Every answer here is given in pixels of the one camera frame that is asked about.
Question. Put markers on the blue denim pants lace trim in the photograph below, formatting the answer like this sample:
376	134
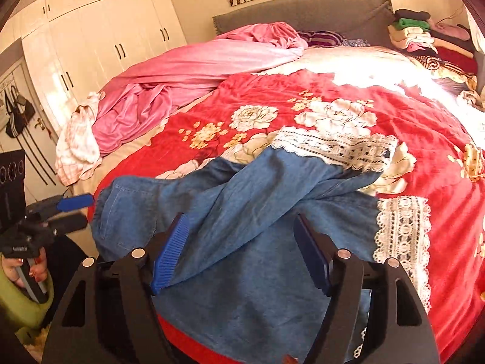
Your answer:
246	235

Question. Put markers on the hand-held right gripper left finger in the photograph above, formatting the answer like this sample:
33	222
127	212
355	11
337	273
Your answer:
170	254

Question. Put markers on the grey patterned pillow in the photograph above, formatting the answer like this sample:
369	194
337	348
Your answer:
358	43

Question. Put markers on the purple striped pillow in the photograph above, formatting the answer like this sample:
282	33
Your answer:
322	39

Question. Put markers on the stack of folded clothes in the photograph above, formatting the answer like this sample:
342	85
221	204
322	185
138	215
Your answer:
420	38

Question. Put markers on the pink blanket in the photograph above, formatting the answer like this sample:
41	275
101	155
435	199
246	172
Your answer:
189	68

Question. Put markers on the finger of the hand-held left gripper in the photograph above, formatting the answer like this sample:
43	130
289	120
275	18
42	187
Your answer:
75	202
68	223

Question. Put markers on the white wardrobe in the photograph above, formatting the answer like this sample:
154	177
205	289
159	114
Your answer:
106	26

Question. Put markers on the grey padded headboard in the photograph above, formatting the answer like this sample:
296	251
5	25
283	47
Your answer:
322	15

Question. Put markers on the white door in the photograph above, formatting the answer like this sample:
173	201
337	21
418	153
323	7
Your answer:
38	151

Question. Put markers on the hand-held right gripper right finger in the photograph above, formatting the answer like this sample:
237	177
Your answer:
312	254

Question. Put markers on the black hanging handbag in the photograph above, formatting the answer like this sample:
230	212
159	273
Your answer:
15	121

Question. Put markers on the red floral blanket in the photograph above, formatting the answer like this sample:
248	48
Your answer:
416	121

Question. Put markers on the person's left hand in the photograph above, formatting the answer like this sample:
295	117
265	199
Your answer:
9	271

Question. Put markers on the white pink checked cloth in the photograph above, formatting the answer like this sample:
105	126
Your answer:
75	148

